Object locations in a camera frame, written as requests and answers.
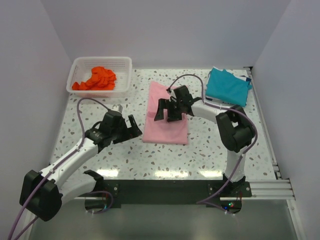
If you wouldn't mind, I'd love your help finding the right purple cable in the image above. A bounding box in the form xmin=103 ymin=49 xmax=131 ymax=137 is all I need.
xmin=166 ymin=74 xmax=258 ymax=208

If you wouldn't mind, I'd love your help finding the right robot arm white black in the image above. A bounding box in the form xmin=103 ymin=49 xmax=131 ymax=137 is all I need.
xmin=154 ymin=85 xmax=257 ymax=197

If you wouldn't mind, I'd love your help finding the pink t shirt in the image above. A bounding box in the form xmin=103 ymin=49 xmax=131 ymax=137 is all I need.
xmin=142 ymin=81 xmax=188 ymax=145

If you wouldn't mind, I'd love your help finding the orange t shirt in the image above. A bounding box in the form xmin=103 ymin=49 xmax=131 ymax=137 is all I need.
xmin=71 ymin=66 xmax=117 ymax=91

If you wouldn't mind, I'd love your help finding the aluminium frame rail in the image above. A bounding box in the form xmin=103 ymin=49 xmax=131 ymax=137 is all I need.
xmin=243 ymin=66 xmax=306 ymax=240

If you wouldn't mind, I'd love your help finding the white plastic basket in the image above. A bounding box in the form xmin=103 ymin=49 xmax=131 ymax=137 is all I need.
xmin=66 ymin=56 xmax=132 ymax=98

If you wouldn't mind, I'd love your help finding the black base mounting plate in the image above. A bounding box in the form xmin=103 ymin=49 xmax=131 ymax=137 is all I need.
xmin=83 ymin=178 xmax=253 ymax=210

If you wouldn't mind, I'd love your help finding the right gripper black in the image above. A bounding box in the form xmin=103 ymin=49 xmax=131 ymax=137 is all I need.
xmin=154 ymin=98 xmax=183 ymax=122

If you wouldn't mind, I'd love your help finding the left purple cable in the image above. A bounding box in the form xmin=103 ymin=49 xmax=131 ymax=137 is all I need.
xmin=7 ymin=97 xmax=114 ymax=240

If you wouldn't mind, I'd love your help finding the purple cable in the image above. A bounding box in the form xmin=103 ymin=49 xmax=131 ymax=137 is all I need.
xmin=166 ymin=74 xmax=258 ymax=208
xmin=7 ymin=97 xmax=114 ymax=240

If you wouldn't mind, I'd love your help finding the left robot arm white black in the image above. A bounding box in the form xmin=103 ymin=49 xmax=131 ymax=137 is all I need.
xmin=19 ymin=110 xmax=142 ymax=222

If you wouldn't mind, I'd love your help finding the folded teal t shirt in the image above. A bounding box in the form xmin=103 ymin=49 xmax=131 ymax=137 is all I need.
xmin=205 ymin=67 xmax=253 ymax=108

